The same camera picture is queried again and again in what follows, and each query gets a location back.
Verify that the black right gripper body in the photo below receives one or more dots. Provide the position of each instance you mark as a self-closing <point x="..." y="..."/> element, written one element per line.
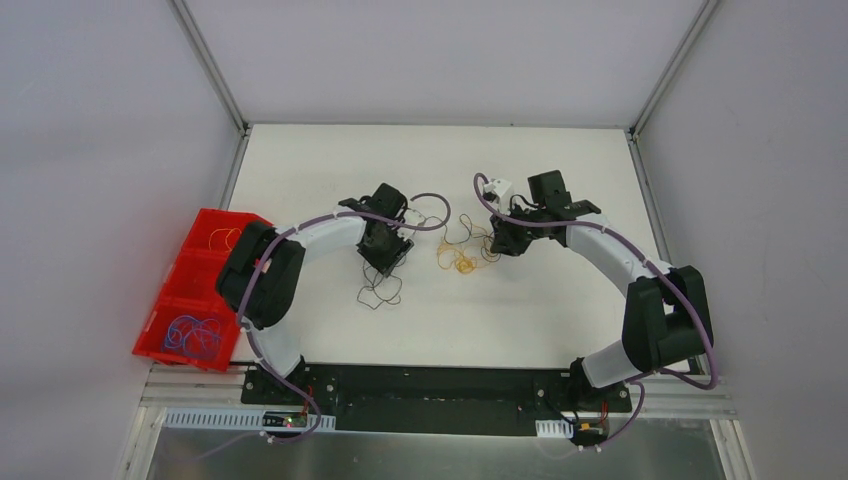
<point x="507" y="239"/>

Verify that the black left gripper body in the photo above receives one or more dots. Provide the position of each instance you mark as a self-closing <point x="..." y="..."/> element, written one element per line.
<point x="385" y="253"/>

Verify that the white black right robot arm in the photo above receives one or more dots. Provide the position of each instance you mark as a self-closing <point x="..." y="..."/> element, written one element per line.
<point x="666" y="316"/>

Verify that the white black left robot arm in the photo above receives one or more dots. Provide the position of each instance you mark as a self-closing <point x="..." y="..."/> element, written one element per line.
<point x="260" y="276"/>

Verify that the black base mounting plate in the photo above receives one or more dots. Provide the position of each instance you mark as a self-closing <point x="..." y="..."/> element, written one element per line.
<point x="434" y="400"/>

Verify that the red plastic compartment bin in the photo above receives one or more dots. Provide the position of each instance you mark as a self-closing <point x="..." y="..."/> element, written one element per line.
<point x="189" y="323"/>

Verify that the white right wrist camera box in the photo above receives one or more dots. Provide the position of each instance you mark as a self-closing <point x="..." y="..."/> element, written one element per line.
<point x="498" y="191"/>

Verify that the aluminium frame rail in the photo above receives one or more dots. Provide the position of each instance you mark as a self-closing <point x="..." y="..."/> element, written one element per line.
<point x="668" y="397"/>

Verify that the white slotted cable duct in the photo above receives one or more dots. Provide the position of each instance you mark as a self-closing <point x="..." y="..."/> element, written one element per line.
<point x="277" y="421"/>

